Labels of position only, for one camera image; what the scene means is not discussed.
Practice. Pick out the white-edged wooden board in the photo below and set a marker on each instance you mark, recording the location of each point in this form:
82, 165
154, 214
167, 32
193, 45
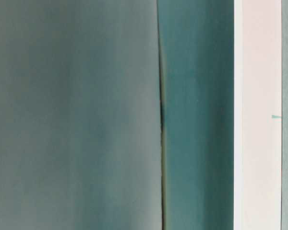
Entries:
257, 114

